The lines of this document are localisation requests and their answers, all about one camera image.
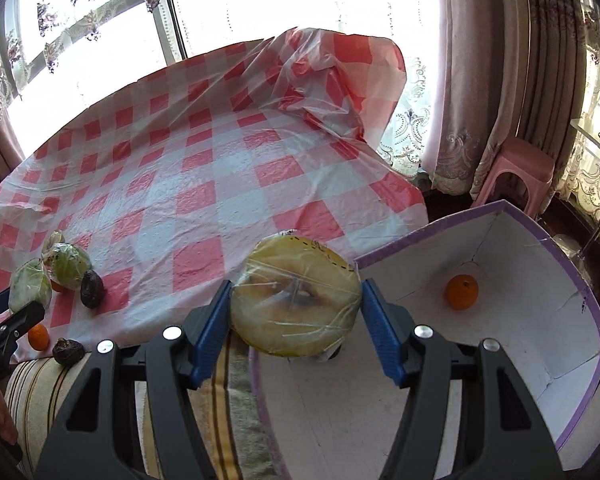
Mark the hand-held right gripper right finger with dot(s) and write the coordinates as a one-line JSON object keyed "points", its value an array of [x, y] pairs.
{"points": [[377, 330]]}

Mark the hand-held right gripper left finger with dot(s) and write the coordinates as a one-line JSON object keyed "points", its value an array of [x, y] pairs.
{"points": [[215, 330]]}

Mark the large green fruit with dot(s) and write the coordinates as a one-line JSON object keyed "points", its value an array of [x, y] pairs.
{"points": [[71, 265]]}

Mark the pale yellow fruit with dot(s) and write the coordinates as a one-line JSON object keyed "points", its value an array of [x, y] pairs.
{"points": [[53, 240]]}

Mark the bruised yellow apple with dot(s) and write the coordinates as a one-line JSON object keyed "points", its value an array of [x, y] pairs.
{"points": [[295, 305]]}

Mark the white box with purple rim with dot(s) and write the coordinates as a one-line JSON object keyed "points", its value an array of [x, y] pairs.
{"points": [[505, 360]]}

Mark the small orange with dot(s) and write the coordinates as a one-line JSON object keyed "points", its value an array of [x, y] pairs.
{"points": [[56, 286]]}

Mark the striped beige cloth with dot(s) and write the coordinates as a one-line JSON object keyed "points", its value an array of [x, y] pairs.
{"points": [[40, 395]]}

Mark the dark wrinkled fruit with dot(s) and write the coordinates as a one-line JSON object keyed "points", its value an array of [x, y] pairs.
{"points": [[91, 288], [67, 352]]}

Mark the red checked plastic tablecloth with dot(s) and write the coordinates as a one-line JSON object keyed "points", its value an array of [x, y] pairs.
{"points": [[205, 160]]}

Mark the white embroidered sheer curtain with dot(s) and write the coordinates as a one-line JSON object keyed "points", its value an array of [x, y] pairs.
{"points": [[411, 110]]}

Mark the pink plastic stool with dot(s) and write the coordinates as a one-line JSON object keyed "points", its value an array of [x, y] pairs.
{"points": [[522, 160]]}

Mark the beige patterned curtain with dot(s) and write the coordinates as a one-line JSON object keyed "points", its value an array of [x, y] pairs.
{"points": [[472, 60]]}

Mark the glass side table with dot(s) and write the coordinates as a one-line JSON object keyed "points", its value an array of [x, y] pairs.
{"points": [[595, 135]]}

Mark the brown curtain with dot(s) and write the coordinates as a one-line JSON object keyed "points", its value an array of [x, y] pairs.
{"points": [[550, 60]]}

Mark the cream lace curtain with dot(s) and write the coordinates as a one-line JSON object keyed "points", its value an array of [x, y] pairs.
{"points": [[597, 85]]}

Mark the window frame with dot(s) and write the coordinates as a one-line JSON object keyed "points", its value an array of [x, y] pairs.
{"points": [[176, 20]]}

